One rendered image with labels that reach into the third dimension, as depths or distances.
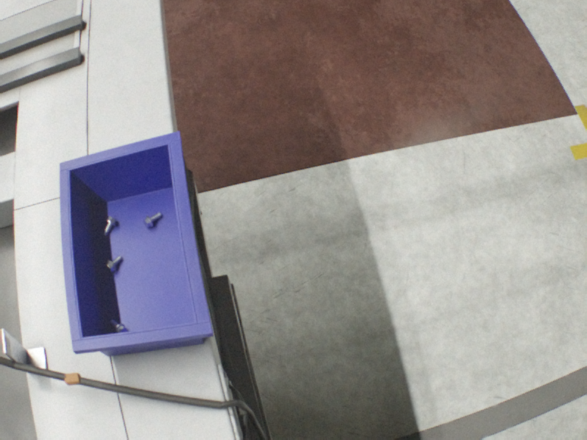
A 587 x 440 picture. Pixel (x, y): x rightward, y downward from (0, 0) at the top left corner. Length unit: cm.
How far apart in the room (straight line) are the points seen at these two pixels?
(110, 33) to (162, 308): 45
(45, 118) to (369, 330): 97
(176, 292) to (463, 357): 99
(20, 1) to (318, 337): 103
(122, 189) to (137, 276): 11
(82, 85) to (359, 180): 100
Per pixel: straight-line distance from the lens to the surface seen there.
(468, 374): 163
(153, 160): 80
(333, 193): 179
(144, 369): 76
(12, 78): 104
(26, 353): 81
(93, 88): 97
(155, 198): 84
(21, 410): 87
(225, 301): 122
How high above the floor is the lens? 154
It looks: 60 degrees down
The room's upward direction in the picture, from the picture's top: 6 degrees counter-clockwise
